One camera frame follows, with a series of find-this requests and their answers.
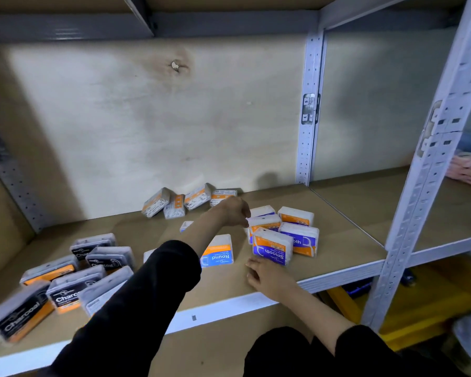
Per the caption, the person's right hand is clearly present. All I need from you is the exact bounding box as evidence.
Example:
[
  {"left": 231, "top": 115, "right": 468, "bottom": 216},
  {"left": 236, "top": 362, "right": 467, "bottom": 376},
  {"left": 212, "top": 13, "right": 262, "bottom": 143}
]
[{"left": 245, "top": 256, "right": 299, "bottom": 303}]

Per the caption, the person's left hand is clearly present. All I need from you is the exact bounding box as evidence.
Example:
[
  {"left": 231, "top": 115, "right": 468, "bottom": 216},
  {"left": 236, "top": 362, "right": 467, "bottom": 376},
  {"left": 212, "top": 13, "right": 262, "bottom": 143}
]
[{"left": 215, "top": 196, "right": 252, "bottom": 228}]

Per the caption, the person's right forearm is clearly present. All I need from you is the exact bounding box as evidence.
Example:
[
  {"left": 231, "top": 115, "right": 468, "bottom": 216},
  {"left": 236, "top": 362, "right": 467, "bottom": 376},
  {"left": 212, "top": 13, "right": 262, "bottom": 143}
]
[{"left": 284, "top": 284, "right": 462, "bottom": 377}]

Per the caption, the person's left forearm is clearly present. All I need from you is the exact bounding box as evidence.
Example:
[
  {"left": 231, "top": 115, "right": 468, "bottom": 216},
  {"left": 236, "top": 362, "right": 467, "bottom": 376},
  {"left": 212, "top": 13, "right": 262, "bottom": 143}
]
[{"left": 43, "top": 210, "right": 228, "bottom": 377}]

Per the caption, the clear orange floss pick box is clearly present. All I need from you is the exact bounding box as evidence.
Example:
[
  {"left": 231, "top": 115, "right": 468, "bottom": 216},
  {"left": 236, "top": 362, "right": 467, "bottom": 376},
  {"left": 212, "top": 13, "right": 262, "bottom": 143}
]
[
  {"left": 164, "top": 194, "right": 186, "bottom": 220},
  {"left": 184, "top": 183, "right": 212, "bottom": 211},
  {"left": 142, "top": 187, "right": 171, "bottom": 219},
  {"left": 210, "top": 189, "right": 238, "bottom": 207}
]

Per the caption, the person's black trouser leg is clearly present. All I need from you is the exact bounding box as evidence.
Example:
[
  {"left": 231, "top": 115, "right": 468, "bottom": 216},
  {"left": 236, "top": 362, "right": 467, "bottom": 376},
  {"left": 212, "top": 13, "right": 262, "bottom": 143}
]
[{"left": 243, "top": 326, "right": 340, "bottom": 377}]

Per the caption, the dark blue packet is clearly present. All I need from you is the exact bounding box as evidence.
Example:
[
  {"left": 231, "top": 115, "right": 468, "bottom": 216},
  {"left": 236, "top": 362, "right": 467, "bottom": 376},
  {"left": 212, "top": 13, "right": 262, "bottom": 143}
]
[{"left": 343, "top": 278, "right": 373, "bottom": 299}]

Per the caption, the yellow plastic crate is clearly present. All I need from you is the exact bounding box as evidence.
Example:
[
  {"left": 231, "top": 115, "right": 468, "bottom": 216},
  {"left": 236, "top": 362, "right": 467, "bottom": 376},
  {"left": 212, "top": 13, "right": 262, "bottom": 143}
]
[{"left": 328, "top": 257, "right": 471, "bottom": 352}]

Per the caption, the pile of black floss boxes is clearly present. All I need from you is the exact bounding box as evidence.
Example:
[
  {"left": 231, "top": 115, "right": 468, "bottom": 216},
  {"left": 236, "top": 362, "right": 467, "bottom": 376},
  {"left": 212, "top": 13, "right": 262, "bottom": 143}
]
[{"left": 0, "top": 232, "right": 136, "bottom": 344}]

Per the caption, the grey metal shelf rack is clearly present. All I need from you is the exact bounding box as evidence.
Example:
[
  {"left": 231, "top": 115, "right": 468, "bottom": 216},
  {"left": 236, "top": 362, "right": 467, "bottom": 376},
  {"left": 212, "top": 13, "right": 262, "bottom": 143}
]
[{"left": 0, "top": 0, "right": 471, "bottom": 377}]

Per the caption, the stack of pink cloth packs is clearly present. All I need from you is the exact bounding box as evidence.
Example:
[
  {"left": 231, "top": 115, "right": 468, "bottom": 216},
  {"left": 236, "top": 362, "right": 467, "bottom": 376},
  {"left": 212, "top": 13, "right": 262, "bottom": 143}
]
[{"left": 445, "top": 151, "right": 471, "bottom": 191}]

